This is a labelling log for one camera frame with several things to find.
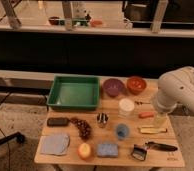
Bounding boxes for dark purple grapes bunch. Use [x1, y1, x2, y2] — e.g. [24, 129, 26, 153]
[70, 117, 92, 141]

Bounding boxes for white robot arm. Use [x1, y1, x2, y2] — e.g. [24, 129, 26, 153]
[151, 66, 194, 128]

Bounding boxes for white plastic cup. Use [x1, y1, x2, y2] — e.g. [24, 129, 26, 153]
[119, 98, 135, 116]

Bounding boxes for blue cup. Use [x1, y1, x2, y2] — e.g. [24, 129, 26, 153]
[115, 124, 130, 140]

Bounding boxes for metal cup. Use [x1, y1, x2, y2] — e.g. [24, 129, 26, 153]
[97, 113, 108, 128]

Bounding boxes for orange carrot piece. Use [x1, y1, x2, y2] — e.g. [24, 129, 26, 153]
[138, 112, 154, 119]

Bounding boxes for orange bowl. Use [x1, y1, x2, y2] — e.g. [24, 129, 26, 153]
[127, 76, 147, 95]

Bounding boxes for purple bowl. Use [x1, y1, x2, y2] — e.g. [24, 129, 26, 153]
[102, 78, 125, 97]

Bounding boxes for blue sponge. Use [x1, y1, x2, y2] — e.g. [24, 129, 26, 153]
[97, 143, 118, 158]

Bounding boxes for yellow red apple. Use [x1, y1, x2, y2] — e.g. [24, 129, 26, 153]
[77, 143, 92, 159]

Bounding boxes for green plastic tray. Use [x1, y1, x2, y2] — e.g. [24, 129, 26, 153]
[47, 76, 100, 110]

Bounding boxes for black rectangular case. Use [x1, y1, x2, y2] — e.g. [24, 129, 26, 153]
[47, 117, 69, 127]

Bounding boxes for grey blue cloth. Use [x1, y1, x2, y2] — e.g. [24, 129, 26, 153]
[40, 133, 70, 156]

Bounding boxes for black chair base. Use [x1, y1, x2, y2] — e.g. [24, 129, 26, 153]
[0, 128, 25, 145]

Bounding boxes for yellow handled knife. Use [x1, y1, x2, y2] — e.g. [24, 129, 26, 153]
[138, 126, 168, 134]

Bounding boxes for black handled peeler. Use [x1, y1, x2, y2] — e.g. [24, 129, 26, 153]
[130, 141, 178, 161]

